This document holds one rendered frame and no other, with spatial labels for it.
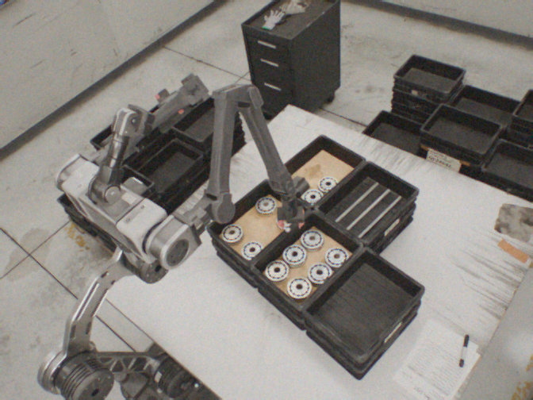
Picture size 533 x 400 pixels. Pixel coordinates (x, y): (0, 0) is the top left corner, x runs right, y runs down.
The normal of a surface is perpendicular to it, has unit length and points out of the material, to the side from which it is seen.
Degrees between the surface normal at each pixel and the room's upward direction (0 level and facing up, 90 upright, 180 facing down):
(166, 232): 0
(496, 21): 90
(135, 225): 0
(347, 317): 0
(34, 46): 90
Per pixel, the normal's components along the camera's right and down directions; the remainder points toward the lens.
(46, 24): 0.77, 0.42
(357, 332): -0.13, -0.63
